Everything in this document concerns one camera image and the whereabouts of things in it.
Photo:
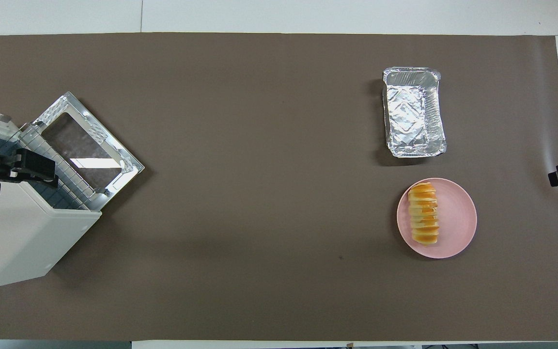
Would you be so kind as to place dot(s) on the sliced golden bread loaf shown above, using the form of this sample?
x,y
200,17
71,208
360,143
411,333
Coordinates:
x,y
424,213

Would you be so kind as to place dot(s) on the white toaster oven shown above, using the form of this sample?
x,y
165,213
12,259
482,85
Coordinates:
x,y
17,242

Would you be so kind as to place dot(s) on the brown table mat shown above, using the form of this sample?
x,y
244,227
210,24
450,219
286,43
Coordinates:
x,y
259,194

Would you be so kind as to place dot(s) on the glass oven door chrome frame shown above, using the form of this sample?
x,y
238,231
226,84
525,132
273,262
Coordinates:
x,y
85,145

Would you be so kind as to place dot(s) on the aluminium foil tray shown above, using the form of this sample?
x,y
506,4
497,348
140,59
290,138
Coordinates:
x,y
412,116

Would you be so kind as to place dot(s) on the pink round plate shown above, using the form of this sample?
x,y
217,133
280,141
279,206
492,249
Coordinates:
x,y
456,218

